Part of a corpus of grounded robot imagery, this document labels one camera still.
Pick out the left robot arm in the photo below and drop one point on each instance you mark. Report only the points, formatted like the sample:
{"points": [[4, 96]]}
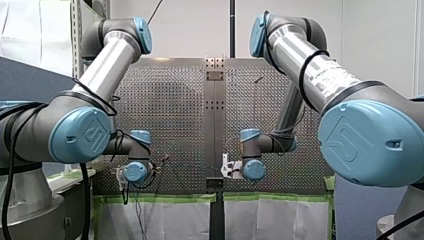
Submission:
{"points": [[110, 63]]}

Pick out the black upright pole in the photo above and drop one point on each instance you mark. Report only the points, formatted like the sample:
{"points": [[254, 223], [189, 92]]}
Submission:
{"points": [[232, 30]]}

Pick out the black table leg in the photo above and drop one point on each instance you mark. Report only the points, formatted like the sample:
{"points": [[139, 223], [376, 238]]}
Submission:
{"points": [[216, 213]]}

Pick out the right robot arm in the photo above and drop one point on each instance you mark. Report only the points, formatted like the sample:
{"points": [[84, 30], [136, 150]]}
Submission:
{"points": [[333, 80]]}

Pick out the metal shelf rack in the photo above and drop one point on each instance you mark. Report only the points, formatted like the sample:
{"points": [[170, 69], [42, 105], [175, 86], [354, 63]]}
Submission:
{"points": [[77, 36]]}

